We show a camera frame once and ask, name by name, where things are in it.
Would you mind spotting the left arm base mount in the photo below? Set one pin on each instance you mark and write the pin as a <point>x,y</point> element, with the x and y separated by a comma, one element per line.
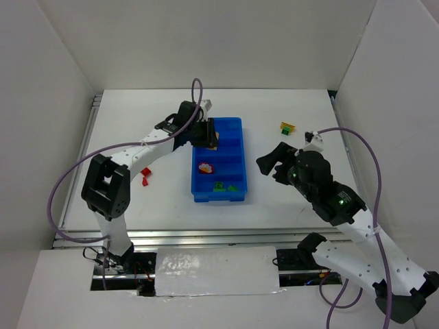
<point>107,275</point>

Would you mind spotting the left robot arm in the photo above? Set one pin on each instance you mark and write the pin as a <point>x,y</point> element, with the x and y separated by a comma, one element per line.
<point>106,189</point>

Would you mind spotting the red flower lego brick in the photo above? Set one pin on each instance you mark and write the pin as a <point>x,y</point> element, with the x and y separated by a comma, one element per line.
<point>205,168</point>

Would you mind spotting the aluminium frame rail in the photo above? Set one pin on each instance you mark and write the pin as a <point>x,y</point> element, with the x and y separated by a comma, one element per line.
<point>237,237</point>

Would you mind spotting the green rounded lego brick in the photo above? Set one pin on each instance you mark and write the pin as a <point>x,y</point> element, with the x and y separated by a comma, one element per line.
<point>218,189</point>

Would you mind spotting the green number one lego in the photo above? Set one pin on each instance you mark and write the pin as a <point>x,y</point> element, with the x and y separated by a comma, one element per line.
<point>284,131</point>

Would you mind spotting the white foil cover panel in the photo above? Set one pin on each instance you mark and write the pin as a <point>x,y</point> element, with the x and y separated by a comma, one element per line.
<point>190,272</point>

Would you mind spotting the blue divided plastic tray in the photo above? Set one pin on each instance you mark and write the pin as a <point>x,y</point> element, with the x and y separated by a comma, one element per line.
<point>229,163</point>

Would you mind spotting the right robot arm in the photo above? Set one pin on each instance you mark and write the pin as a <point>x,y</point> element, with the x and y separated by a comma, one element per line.
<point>397,283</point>

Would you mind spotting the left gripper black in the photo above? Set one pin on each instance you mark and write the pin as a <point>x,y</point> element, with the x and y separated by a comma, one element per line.
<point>204,133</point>

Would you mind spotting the yellow striped lego brick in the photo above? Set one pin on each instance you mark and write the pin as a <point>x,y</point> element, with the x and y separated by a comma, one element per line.
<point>287,126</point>

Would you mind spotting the red sloped lego piece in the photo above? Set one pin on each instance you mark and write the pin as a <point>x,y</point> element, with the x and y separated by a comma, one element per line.
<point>146,171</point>

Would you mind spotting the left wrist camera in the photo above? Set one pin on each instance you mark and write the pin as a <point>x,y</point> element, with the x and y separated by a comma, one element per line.
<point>206,105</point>

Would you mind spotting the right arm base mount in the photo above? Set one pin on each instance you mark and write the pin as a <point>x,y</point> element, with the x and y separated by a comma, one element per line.
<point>298,269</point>

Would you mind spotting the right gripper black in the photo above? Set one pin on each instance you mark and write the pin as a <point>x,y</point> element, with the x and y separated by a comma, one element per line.
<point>281,168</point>

